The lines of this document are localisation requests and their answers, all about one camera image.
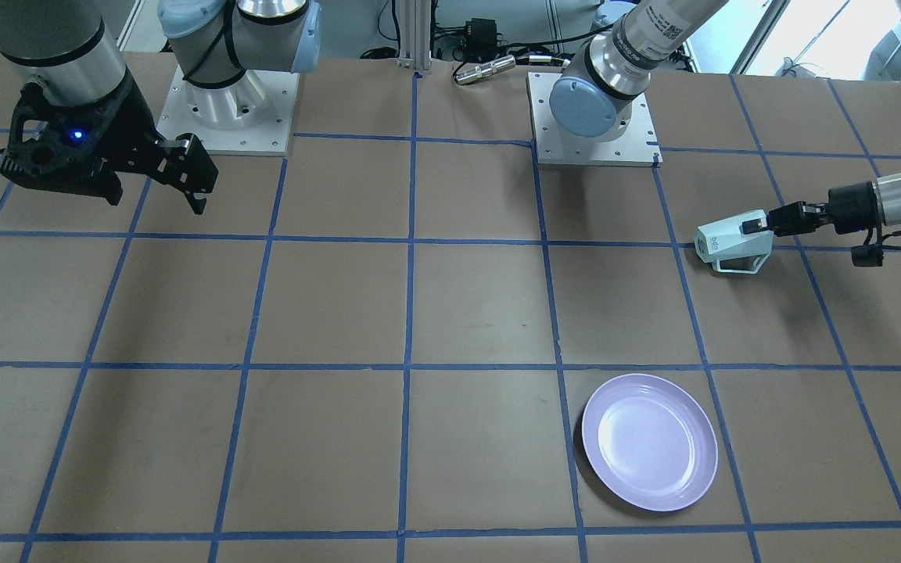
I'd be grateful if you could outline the mint green mug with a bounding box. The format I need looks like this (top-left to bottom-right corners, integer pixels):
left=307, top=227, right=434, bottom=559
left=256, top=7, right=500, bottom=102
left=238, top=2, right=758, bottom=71
left=694, top=210, right=774, bottom=274

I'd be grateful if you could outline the lavender plastic plate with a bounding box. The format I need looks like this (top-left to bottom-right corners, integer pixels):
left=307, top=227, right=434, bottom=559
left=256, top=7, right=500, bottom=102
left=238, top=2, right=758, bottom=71
left=580, top=373, right=719, bottom=512

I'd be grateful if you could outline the aluminium frame post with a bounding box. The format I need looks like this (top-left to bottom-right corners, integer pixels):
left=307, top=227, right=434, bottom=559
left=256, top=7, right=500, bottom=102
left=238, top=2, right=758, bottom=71
left=391, top=1, right=435, bottom=76

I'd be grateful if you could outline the silver cable connector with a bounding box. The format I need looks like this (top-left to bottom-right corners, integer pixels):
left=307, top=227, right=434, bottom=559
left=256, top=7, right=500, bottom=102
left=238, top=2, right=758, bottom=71
left=453, top=55, right=516, bottom=86

